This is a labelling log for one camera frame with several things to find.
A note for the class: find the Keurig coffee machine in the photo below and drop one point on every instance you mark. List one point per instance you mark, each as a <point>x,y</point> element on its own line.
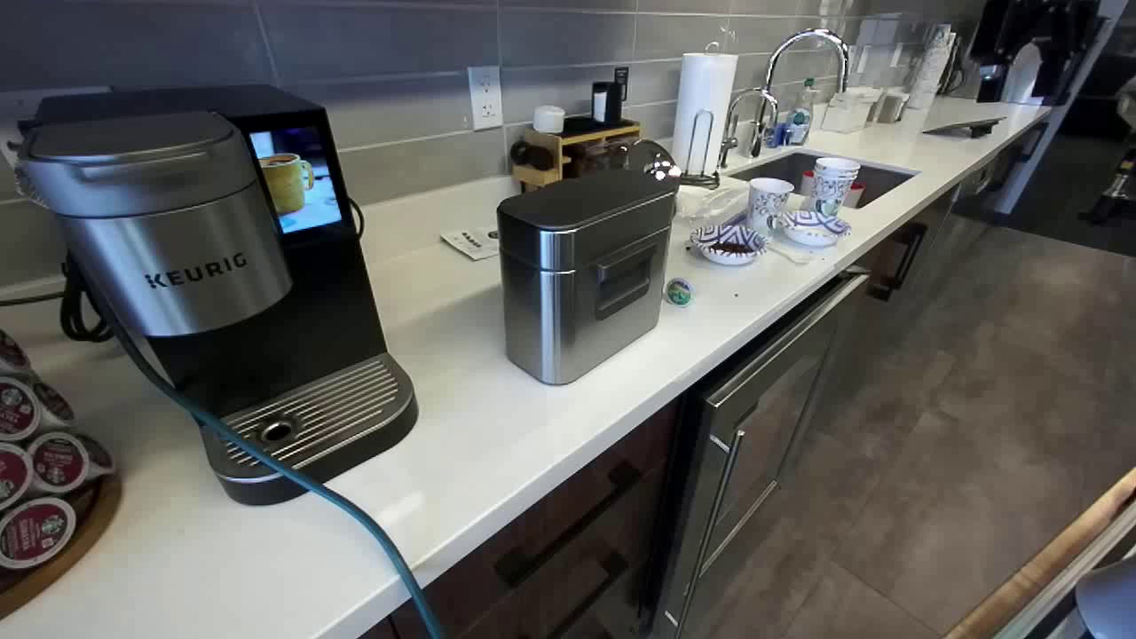
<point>218,234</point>

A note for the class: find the silver metal bin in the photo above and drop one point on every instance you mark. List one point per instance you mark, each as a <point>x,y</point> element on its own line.
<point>584,271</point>

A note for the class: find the white wall outlet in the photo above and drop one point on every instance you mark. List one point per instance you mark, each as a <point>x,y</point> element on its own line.
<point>484,99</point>

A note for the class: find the white paper towel roll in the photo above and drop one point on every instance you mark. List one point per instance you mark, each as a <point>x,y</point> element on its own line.
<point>704,102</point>

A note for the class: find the wooden condiment organizer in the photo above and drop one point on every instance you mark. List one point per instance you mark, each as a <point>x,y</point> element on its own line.
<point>580,148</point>

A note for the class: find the patterned paper cup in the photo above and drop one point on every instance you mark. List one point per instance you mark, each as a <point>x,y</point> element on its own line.
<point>765,199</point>

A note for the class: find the K-cup pod rack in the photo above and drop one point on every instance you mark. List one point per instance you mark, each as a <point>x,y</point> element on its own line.
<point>57,487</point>

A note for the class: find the chrome kitchen faucet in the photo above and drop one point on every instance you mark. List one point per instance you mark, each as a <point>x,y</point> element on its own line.
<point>811,62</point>

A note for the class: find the stainless dishwasher front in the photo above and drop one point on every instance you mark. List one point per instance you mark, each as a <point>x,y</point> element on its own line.
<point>736,436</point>

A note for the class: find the blue patterned paper plate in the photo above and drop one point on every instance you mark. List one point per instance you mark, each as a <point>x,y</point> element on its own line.
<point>726,247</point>

